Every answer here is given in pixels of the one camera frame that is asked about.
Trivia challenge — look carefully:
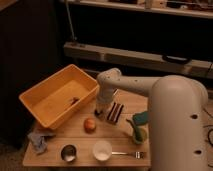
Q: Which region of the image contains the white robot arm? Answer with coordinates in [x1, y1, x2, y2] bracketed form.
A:
[96, 68, 208, 171]

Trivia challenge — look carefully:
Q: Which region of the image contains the small dark item in bin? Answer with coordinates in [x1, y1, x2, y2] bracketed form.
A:
[70, 97, 79, 105]

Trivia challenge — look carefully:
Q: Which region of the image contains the grey crumpled cloth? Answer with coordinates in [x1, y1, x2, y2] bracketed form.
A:
[27, 131, 55, 155]

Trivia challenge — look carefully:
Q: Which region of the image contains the brown striped sponge block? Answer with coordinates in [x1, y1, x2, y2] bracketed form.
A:
[107, 102, 124, 124]

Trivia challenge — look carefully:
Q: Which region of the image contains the yellow plastic bin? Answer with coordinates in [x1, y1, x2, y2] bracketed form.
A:
[19, 64, 98, 129]

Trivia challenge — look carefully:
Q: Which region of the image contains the grey metal shelf beam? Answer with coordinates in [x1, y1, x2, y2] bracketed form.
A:
[64, 42, 213, 79]

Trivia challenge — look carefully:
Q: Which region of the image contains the teal cloth piece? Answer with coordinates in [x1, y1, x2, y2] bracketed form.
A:
[132, 111, 148, 126]

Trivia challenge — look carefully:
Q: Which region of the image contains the silver metal fork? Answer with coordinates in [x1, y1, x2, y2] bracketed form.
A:
[112, 152, 145, 159]

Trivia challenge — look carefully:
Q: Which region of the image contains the small metal cup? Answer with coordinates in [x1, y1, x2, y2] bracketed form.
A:
[61, 145, 77, 162]

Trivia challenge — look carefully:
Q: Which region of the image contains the black cable on floor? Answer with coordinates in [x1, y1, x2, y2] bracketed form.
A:
[203, 109, 213, 148]

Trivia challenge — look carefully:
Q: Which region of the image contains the green cup with utensil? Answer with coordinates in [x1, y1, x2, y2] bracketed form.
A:
[127, 119, 147, 145]

